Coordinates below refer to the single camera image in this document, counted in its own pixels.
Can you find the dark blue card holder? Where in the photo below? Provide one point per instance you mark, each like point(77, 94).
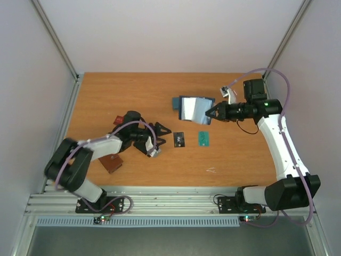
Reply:
point(193, 109)

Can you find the black credit card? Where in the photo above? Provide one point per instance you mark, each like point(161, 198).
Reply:
point(179, 140)

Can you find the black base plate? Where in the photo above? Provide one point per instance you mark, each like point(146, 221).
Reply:
point(230, 204)
point(106, 205)

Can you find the right aluminium corner post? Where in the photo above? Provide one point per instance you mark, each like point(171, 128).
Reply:
point(298, 17)

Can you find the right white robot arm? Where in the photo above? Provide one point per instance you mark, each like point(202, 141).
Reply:
point(295, 187)

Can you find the slotted grey cable duct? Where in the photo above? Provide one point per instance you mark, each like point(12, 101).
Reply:
point(138, 222)

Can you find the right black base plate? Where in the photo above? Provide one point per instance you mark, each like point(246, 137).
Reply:
point(230, 204)

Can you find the small circuit board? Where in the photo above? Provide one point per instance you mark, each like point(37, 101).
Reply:
point(248, 218)
point(101, 219)

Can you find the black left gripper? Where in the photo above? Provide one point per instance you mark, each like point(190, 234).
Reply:
point(157, 131)

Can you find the right small circuit board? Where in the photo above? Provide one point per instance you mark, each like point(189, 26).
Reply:
point(248, 218)

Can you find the left aluminium corner post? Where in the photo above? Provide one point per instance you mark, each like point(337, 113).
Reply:
point(54, 37)

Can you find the aluminium rail base frame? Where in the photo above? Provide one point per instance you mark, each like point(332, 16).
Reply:
point(147, 201)

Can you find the red credit card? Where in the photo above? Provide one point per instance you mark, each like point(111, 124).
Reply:
point(119, 120)

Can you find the brown card holder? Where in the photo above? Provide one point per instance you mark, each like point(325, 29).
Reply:
point(111, 162)

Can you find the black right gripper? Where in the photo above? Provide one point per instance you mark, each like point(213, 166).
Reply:
point(221, 111)

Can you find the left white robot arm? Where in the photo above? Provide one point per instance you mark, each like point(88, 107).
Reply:
point(69, 164)

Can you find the green credit card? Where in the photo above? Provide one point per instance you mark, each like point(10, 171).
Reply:
point(203, 139)

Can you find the left small circuit board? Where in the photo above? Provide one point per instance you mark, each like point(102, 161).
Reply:
point(101, 219)

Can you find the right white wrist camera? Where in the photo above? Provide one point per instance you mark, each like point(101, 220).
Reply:
point(228, 94)

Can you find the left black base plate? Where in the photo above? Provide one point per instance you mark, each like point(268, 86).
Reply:
point(106, 205)

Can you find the aluminium corner post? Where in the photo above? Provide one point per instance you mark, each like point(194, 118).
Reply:
point(54, 37)
point(298, 17)

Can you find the teal card holder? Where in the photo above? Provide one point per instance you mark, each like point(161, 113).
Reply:
point(175, 103)

